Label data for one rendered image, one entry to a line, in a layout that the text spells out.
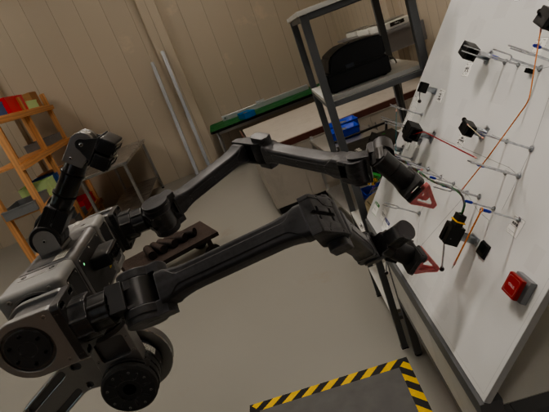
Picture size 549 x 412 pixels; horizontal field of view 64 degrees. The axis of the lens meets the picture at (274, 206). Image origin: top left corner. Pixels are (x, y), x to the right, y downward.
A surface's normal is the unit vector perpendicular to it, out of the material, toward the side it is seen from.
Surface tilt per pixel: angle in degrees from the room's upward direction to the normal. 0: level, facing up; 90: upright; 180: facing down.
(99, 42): 90
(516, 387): 0
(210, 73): 90
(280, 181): 90
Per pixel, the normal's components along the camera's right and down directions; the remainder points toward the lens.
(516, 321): -0.96, -0.25
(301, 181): 0.15, 0.30
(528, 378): -0.33, -0.88
